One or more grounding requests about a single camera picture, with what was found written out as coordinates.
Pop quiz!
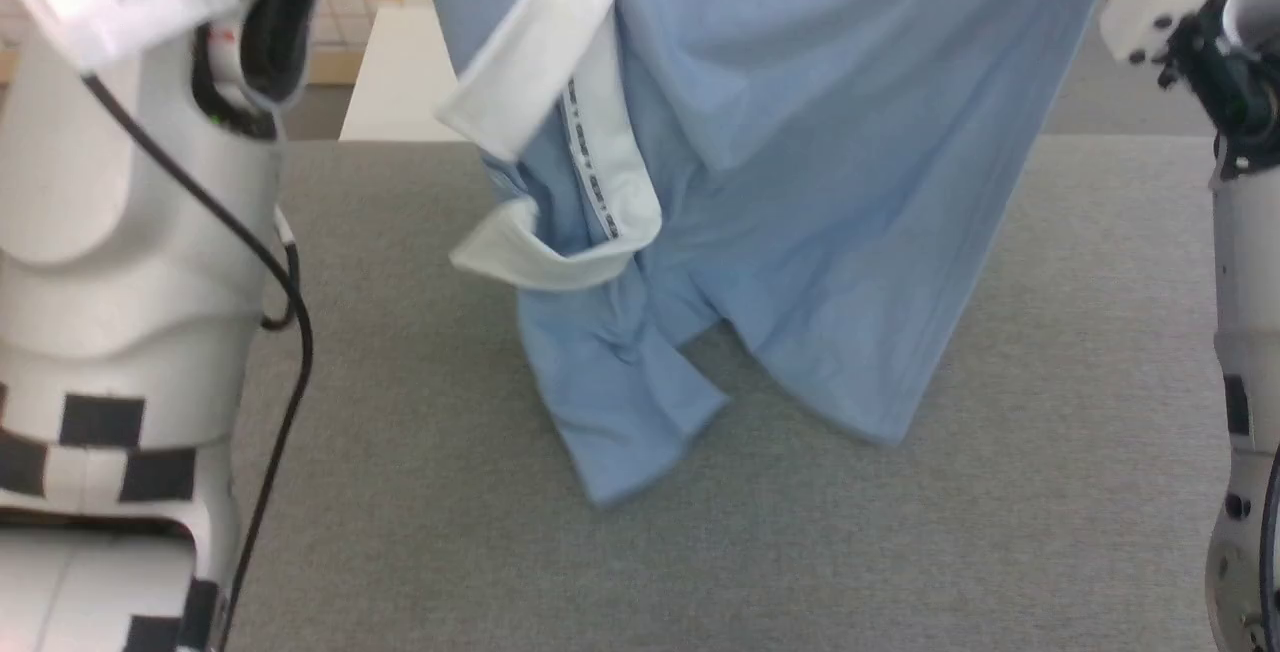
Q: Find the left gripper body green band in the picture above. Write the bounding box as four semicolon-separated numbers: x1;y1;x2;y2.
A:
243;0;401;103

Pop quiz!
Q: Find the light blue white-collared garment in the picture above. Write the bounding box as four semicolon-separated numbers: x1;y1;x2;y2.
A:
415;0;1126;510

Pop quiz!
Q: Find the white rectangular box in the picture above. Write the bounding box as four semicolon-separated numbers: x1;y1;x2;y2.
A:
340;7;471;142

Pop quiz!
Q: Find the grey fabric sofa surface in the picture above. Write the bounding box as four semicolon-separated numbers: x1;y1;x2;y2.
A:
215;137;1231;652

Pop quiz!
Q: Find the lemon print partition wooden frame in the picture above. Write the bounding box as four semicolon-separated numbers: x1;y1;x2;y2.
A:
0;0;406;88

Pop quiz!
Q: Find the black cable with teal connector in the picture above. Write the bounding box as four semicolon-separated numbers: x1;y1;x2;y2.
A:
80;72;315;652

